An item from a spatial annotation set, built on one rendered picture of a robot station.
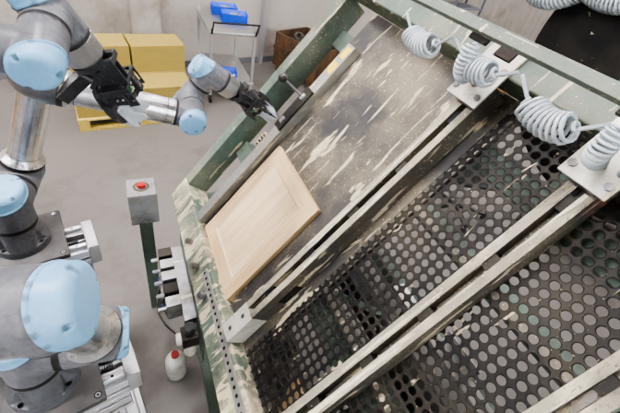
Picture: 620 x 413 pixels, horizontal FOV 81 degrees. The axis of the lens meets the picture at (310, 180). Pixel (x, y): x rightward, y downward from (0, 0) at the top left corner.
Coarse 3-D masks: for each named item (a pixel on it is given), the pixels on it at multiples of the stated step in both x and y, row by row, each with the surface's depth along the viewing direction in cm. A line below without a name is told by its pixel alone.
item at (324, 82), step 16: (352, 48) 133; (320, 80) 138; (336, 80) 138; (320, 96) 140; (304, 112) 142; (272, 128) 146; (288, 128) 143; (272, 144) 145; (256, 160) 147; (240, 176) 149; (224, 192) 152; (208, 208) 155
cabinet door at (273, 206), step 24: (264, 168) 144; (288, 168) 135; (240, 192) 148; (264, 192) 139; (288, 192) 131; (216, 216) 153; (240, 216) 143; (264, 216) 134; (288, 216) 126; (312, 216) 119; (216, 240) 147; (240, 240) 138; (264, 240) 130; (288, 240) 122; (216, 264) 141; (240, 264) 133; (264, 264) 126; (240, 288) 129
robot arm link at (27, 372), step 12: (12, 360) 71; (24, 360) 73; (36, 360) 75; (48, 360) 76; (0, 372) 74; (12, 372) 74; (24, 372) 75; (36, 372) 76; (48, 372) 78; (12, 384) 77; (24, 384) 78; (36, 384) 79
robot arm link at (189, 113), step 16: (64, 80) 88; (32, 96) 88; (48, 96) 88; (80, 96) 91; (144, 96) 98; (160, 96) 101; (192, 96) 109; (144, 112) 98; (160, 112) 100; (176, 112) 101; (192, 112) 101; (192, 128) 103
